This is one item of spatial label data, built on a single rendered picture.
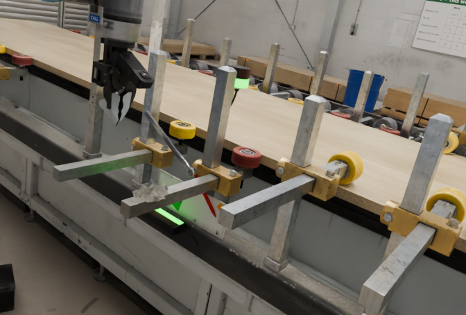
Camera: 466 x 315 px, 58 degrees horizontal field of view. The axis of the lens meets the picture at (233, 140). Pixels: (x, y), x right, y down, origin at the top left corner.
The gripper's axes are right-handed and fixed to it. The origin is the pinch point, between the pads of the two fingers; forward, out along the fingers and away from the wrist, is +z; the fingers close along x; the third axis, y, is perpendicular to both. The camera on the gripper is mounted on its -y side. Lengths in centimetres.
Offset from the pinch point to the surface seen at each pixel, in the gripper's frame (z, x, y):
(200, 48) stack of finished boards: 70, -681, 553
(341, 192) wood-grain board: 6, -30, -50
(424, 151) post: -14, -14, -68
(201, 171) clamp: 9.5, -14.1, -18.1
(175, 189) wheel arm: 9.0, 0.8, -22.9
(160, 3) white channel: -27, -115, 109
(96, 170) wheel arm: 13.0, 4.1, 1.1
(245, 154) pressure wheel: 4.3, -24.2, -24.3
